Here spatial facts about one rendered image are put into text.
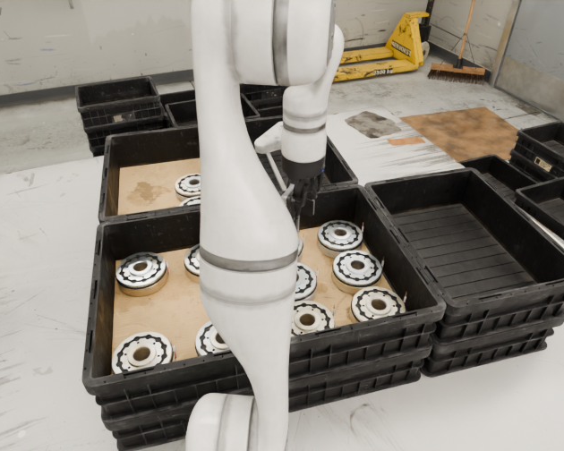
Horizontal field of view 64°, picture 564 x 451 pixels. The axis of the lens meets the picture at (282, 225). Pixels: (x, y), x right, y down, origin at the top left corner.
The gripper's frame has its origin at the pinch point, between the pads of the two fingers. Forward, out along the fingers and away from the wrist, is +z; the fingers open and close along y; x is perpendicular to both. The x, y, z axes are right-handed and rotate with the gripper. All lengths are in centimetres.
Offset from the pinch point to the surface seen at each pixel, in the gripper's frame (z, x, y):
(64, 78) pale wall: 84, 300, 160
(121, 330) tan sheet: 17.2, 23.1, -28.5
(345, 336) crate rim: 8.1, -16.4, -15.0
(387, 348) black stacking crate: 16.4, -22.3, -7.7
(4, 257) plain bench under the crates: 30, 78, -21
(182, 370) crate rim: 8.0, 2.4, -33.5
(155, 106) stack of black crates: 46, 135, 96
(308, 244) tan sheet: 17.2, 3.5, 11.1
